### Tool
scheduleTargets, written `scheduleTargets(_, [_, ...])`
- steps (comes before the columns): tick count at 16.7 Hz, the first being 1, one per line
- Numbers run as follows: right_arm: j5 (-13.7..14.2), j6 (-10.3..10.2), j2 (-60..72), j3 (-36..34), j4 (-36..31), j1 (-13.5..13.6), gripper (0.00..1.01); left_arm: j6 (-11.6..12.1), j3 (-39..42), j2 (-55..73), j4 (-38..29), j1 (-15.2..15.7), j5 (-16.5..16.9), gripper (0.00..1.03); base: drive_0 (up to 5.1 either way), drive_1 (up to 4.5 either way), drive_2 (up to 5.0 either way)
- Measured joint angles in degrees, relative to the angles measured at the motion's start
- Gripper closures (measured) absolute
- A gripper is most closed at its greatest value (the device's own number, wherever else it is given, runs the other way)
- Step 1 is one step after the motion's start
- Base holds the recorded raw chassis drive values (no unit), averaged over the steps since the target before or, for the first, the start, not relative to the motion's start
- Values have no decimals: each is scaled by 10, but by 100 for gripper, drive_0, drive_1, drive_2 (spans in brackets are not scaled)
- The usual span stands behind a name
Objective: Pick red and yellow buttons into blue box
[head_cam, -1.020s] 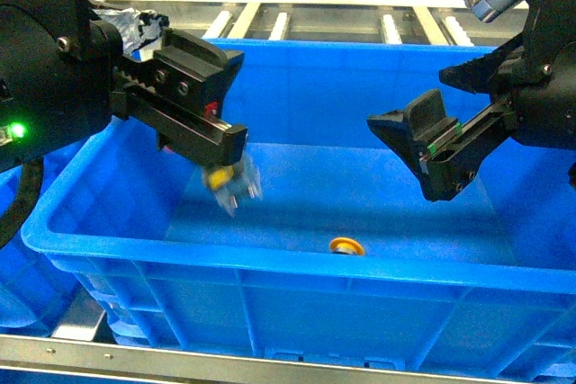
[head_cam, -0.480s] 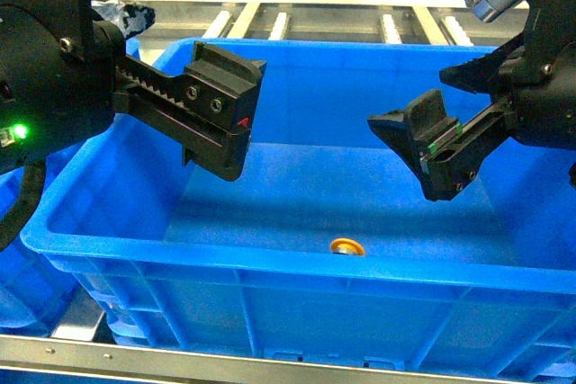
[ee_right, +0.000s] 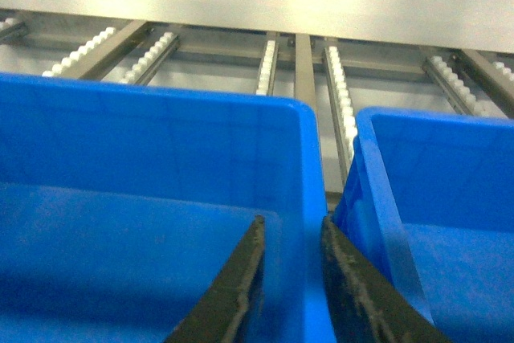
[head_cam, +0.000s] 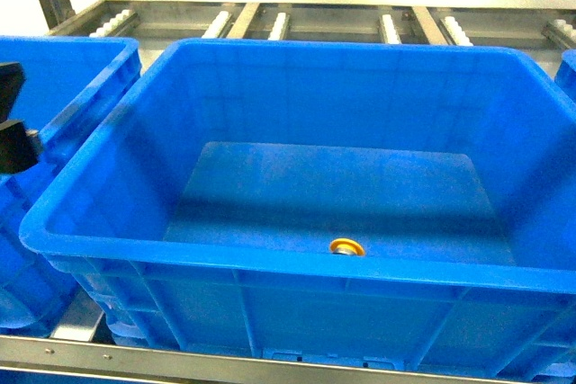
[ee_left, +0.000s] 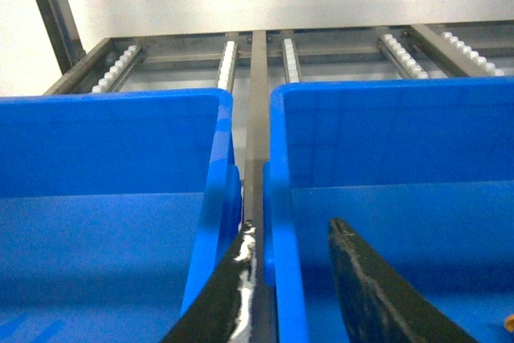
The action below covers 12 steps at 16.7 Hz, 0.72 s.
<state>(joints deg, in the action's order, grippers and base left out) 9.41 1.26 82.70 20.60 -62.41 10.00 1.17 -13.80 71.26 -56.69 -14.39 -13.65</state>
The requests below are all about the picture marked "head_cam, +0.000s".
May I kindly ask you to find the blue plastic bin right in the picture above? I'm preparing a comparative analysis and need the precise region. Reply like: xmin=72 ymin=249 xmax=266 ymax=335
xmin=554 ymin=49 xmax=576 ymax=102

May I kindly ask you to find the metal roller rack frame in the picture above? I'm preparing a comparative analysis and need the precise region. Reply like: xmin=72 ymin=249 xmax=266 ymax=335
xmin=0 ymin=0 xmax=576 ymax=384

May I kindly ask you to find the blue plastic bin centre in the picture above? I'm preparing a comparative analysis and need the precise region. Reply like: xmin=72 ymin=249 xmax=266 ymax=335
xmin=18 ymin=37 xmax=576 ymax=380

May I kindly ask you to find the blue plastic bin left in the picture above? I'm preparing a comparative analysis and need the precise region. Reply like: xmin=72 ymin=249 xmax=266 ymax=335
xmin=1 ymin=36 xmax=141 ymax=337

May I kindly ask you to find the yellow mushroom push button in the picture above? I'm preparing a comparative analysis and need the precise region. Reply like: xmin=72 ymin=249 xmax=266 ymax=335
xmin=329 ymin=237 xmax=365 ymax=256

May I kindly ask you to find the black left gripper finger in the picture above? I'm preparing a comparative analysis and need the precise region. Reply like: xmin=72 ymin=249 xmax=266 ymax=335
xmin=1 ymin=120 xmax=43 ymax=174
xmin=0 ymin=62 xmax=25 ymax=121

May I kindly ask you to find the blue plastic bin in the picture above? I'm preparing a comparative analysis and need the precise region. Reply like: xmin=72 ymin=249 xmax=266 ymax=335
xmin=554 ymin=49 xmax=576 ymax=102
xmin=1 ymin=36 xmax=141 ymax=337
xmin=18 ymin=37 xmax=576 ymax=380

